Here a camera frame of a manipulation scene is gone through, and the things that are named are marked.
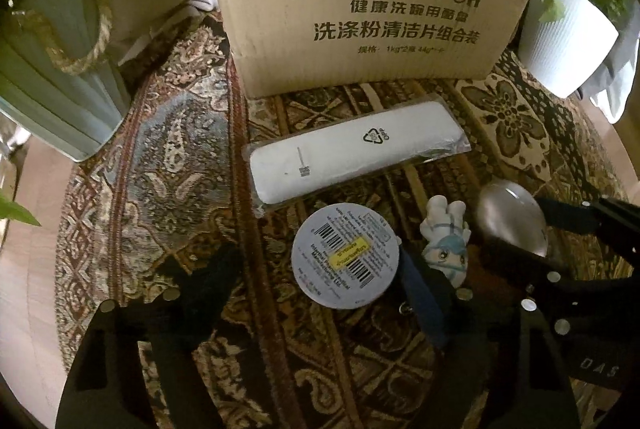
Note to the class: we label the white long packaged item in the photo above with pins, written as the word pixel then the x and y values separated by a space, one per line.
pixel 302 164

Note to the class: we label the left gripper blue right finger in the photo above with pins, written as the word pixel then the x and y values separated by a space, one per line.
pixel 462 353

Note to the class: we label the white ribbed plant pot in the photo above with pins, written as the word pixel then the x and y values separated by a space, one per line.
pixel 563 42

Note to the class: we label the patterned persian rug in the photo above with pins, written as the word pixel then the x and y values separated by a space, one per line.
pixel 172 186

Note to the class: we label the grey green flower pot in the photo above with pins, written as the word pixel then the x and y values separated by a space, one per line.
pixel 57 79

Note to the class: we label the small nurse doll keychain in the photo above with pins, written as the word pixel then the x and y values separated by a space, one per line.
pixel 447 234

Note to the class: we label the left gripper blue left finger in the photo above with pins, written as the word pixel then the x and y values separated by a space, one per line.
pixel 105 387

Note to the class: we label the silver oval stone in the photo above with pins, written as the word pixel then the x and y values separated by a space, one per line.
pixel 508 212

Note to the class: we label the round tin with label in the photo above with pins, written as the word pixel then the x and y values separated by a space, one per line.
pixel 345 256

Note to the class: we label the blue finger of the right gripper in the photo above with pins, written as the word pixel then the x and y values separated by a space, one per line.
pixel 501 272
pixel 602 235

